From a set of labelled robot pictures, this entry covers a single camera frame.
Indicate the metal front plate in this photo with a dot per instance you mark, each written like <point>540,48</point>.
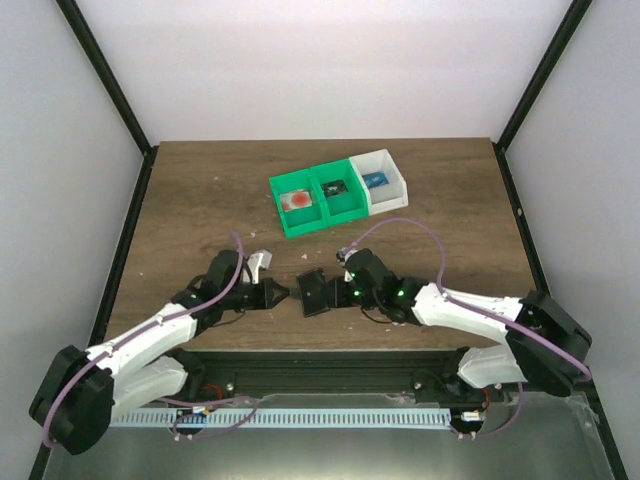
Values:
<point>550,439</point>

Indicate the white storage bin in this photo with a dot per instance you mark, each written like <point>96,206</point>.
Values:
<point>384,186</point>

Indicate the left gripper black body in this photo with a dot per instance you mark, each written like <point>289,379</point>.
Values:
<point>250,303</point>

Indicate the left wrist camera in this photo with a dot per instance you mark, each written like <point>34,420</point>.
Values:
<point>254,264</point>

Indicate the right black side rail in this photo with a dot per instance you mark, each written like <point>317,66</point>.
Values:
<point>533,260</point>

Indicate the light blue cable duct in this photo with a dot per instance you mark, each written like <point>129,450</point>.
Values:
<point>278,418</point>

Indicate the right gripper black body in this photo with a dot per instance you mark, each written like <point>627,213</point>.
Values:
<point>339,299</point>

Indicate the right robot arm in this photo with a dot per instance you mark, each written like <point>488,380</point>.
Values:
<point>536,341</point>

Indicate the black card in bin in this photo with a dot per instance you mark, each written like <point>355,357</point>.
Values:
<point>334,188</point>

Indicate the black frame post left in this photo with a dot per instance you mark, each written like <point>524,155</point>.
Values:
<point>92,50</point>

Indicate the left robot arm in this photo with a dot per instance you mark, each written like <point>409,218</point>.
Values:
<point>83,391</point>

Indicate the middle green storage bin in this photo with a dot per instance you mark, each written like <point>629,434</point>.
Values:
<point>345,208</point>

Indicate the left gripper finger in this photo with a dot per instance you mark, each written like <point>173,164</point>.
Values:
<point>273,287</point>
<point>275,299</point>

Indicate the black frame post right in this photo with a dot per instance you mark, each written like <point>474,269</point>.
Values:
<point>557,45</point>

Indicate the black leather card holder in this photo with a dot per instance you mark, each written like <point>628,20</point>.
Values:
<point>313,292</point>

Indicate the black side rail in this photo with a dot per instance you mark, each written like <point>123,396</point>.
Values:
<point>533,260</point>
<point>118,264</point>

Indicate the left black side rail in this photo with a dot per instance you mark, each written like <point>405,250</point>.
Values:
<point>118,264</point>

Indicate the large green storage bin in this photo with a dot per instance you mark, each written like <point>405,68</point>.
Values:
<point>301,222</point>

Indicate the blue card in bin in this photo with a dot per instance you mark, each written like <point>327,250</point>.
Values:
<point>375,179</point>

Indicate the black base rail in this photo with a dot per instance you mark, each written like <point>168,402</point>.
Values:
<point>428,375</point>

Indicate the red circle card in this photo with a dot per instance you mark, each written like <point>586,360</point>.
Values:
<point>295,200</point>

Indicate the black frame post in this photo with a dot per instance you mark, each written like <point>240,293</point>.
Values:
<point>92,50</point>
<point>557,45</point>

